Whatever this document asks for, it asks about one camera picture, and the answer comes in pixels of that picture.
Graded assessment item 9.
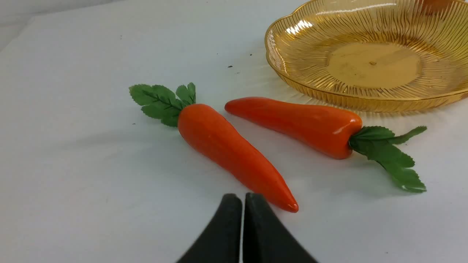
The orange plastic carrot leaves down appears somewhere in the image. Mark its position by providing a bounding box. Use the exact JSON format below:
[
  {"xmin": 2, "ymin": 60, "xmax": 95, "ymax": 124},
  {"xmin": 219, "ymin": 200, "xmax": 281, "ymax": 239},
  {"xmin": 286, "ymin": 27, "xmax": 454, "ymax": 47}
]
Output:
[{"xmin": 224, "ymin": 97, "xmax": 427, "ymax": 193}]

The amber ribbed glass plate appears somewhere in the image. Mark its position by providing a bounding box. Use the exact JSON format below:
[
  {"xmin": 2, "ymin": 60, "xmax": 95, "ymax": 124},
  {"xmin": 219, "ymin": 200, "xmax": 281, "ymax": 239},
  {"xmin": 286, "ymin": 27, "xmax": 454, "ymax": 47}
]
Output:
[{"xmin": 264, "ymin": 0, "xmax": 468, "ymax": 112}]

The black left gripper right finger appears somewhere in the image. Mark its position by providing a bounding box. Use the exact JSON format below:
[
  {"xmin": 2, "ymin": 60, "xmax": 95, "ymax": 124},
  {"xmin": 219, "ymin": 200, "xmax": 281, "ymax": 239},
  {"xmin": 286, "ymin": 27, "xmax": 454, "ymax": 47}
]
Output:
[{"xmin": 242, "ymin": 193, "xmax": 317, "ymax": 263}]

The orange plastic carrot leaves up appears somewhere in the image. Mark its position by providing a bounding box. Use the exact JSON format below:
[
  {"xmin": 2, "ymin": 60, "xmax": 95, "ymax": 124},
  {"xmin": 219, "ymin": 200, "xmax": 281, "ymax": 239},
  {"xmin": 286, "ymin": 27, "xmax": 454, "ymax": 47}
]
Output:
[{"xmin": 129, "ymin": 82, "xmax": 299, "ymax": 213}]

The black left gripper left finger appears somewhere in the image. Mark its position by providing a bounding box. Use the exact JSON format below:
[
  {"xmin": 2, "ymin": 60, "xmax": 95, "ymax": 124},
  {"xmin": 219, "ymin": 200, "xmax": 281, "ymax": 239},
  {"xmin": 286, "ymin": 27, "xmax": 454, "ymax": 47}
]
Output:
[{"xmin": 178, "ymin": 193, "xmax": 243, "ymax": 263}]

